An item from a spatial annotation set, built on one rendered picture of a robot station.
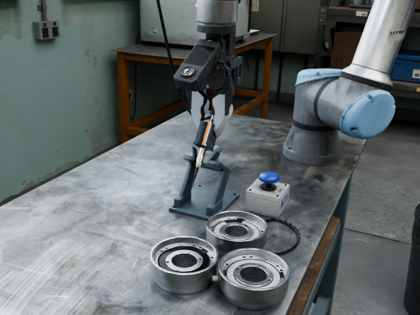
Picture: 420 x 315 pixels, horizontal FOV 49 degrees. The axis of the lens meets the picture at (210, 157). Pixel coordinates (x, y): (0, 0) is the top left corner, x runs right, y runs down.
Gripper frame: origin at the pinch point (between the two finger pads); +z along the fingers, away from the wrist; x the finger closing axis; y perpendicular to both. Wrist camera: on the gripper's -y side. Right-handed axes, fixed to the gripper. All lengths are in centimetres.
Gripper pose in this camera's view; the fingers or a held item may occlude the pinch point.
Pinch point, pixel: (208, 130)
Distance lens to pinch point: 90.5
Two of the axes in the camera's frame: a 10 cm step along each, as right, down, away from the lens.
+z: -0.3, 9.3, 3.7
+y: 4.4, -3.2, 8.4
